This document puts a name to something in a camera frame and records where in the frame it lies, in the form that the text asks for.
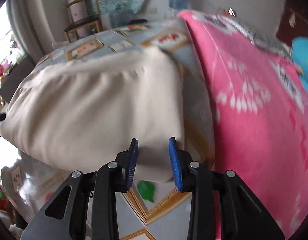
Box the beige zip jacket black trim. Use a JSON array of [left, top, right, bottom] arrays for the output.
[[0, 47, 184, 183]]

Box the pink floral blanket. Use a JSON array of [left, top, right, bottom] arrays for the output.
[[179, 10, 308, 238]]

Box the blue cartoon pillow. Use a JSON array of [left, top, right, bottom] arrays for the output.
[[292, 37, 308, 93]]

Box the grey curtain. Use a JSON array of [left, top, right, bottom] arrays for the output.
[[6, 0, 45, 64]]

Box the dark low cabinet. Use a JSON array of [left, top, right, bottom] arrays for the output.
[[0, 55, 35, 103]]

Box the wooden chair black seat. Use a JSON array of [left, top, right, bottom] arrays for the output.
[[63, 0, 103, 43]]

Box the fruit pattern tablecloth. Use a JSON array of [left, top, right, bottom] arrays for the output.
[[0, 19, 215, 239]]

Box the dark red door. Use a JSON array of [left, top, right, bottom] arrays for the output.
[[276, 0, 308, 47]]

